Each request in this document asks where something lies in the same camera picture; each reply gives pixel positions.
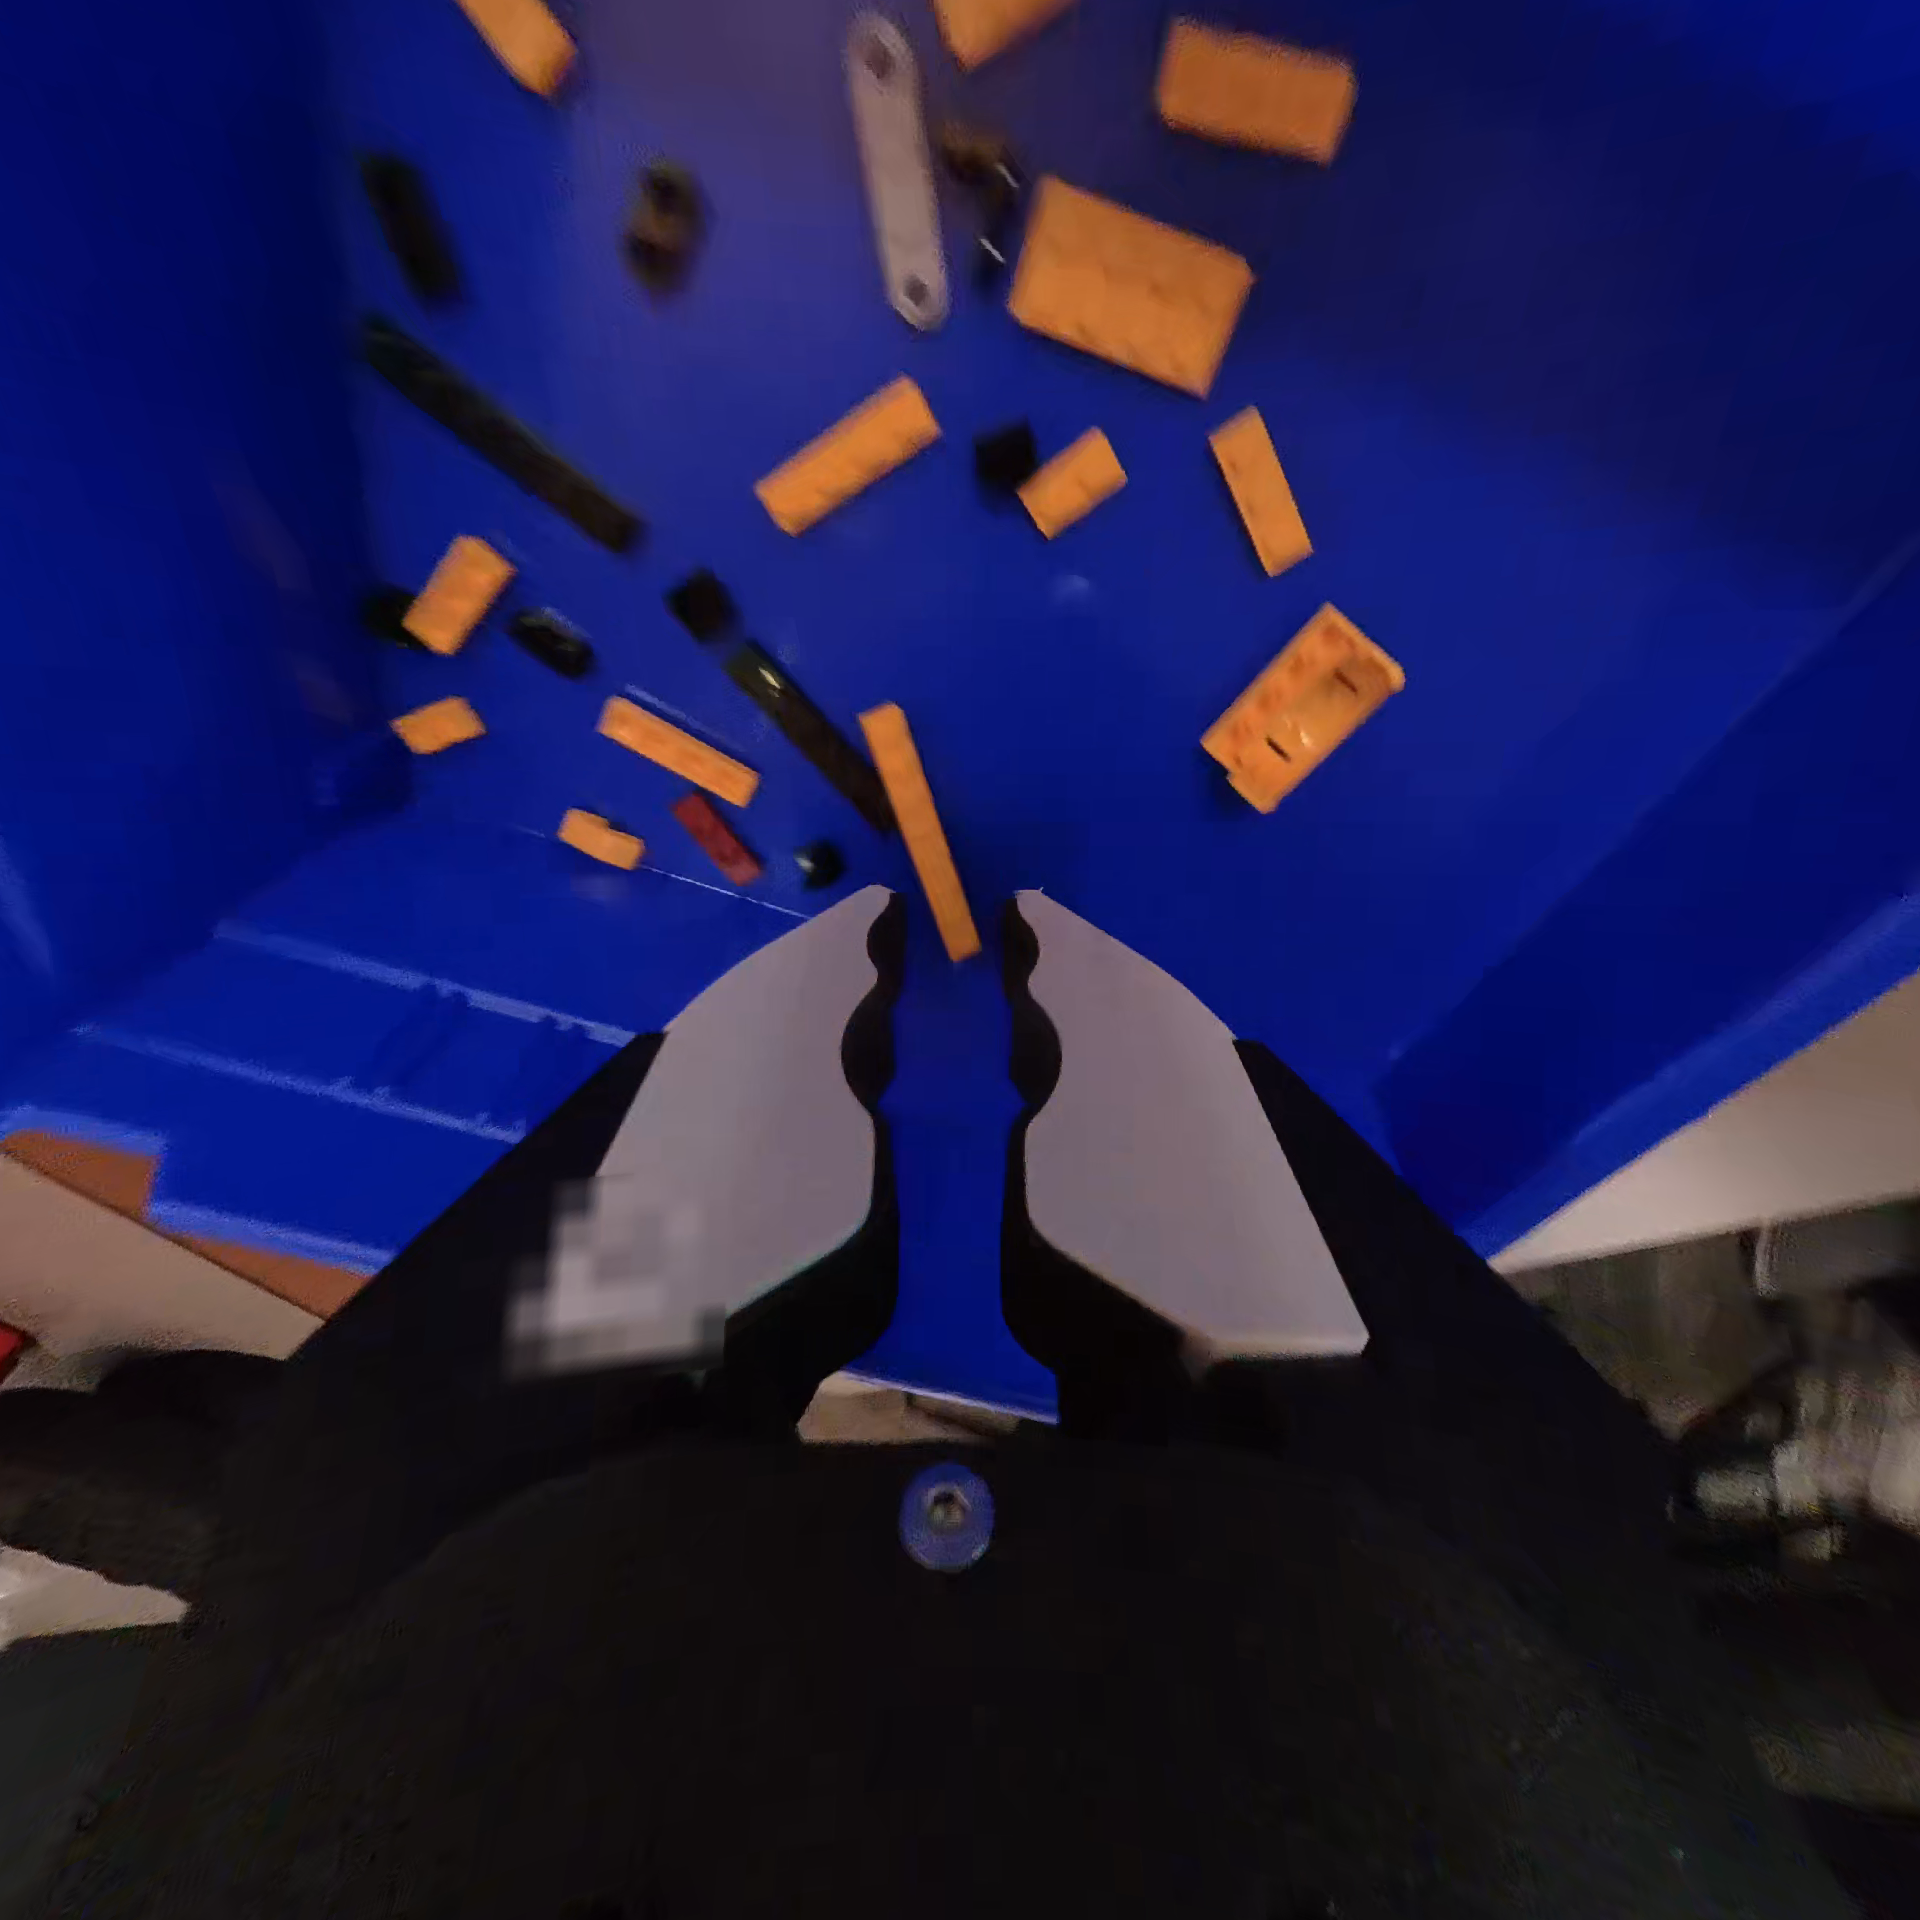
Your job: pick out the large blue plastic bin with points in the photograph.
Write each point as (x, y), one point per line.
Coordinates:
(1575, 451)

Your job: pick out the dark red toy plate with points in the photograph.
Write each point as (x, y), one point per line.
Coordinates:
(715, 837)

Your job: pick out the narrow orange toy plate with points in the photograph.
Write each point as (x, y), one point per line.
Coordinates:
(921, 839)

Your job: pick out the grey toy beam with holes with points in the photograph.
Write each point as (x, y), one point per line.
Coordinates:
(901, 181)

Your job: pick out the long orange toy parts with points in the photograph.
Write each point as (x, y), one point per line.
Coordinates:
(1126, 283)

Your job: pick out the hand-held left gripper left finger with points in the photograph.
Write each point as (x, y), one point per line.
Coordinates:
(765, 1095)

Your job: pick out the scattered black toy parts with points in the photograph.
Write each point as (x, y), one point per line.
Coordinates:
(494, 434)

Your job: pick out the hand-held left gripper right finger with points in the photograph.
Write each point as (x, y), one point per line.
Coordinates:
(1170, 1170)

